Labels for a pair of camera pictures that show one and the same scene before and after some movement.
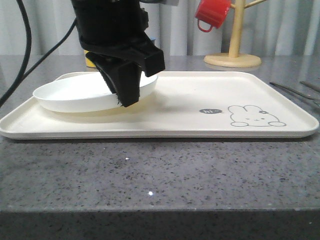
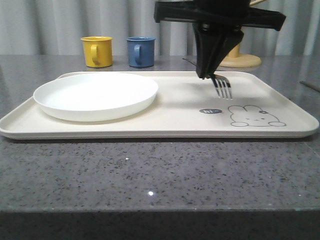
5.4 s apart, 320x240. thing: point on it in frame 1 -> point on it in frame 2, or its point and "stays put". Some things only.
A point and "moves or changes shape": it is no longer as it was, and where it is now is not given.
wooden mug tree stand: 233,59 stays put
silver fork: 315,101 -> 222,82
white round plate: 79,92 moves or changes shape
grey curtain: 270,28 stays put
